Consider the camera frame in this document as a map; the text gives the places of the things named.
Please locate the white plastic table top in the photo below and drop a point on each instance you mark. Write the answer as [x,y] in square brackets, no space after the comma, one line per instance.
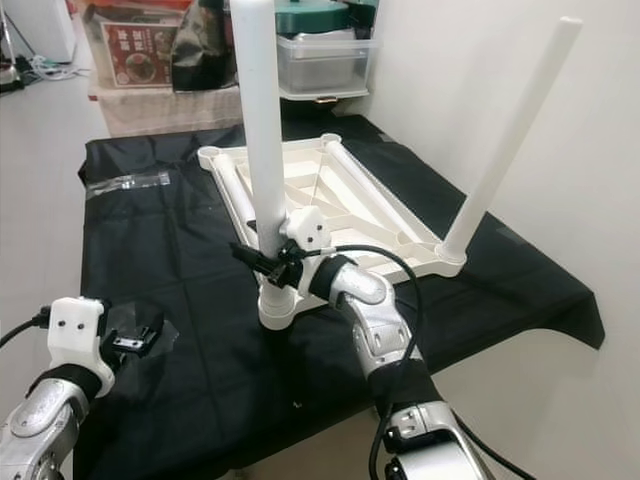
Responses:
[360,200]

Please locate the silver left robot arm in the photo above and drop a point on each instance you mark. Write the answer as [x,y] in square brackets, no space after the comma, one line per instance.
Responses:
[45,425]

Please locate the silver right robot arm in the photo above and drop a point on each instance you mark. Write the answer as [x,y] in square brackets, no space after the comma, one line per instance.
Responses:
[380,320]

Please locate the black tablecloth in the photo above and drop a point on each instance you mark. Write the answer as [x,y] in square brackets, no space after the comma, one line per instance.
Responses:
[210,400]

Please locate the long clear tape strip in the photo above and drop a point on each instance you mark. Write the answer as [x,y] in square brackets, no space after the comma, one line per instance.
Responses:
[130,183]

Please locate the white lace cloth cover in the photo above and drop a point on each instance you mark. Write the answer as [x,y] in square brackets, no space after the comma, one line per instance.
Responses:
[180,110]

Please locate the clear plastic storage container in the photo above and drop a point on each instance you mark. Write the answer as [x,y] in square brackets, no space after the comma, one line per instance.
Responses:
[325,65]

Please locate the orange-lid clear storage box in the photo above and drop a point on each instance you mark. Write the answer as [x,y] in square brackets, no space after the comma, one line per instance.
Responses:
[130,55]

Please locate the green pot lid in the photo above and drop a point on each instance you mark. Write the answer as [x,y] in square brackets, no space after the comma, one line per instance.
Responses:
[320,18]

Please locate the white cabinet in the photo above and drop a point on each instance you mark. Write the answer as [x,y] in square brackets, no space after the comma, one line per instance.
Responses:
[45,25]

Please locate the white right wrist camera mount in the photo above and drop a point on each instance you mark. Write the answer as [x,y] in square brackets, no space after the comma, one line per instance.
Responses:
[308,230]

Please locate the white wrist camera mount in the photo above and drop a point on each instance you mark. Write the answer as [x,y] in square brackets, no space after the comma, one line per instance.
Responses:
[308,230]
[75,322]

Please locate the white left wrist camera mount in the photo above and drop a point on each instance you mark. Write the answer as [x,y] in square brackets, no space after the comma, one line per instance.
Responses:
[75,322]

